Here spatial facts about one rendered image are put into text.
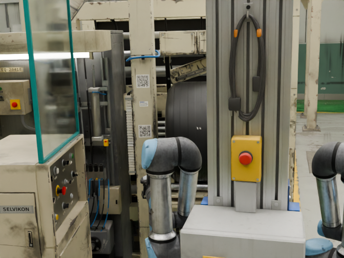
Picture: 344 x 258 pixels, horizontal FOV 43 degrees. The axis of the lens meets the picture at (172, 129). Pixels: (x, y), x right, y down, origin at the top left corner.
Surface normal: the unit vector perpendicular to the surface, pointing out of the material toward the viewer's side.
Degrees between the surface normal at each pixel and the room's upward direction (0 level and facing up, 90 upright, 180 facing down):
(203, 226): 0
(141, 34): 90
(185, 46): 90
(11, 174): 90
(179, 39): 90
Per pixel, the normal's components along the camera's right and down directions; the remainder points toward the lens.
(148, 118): -0.06, 0.22
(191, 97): -0.06, -0.64
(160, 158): 0.20, 0.21
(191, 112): -0.07, -0.36
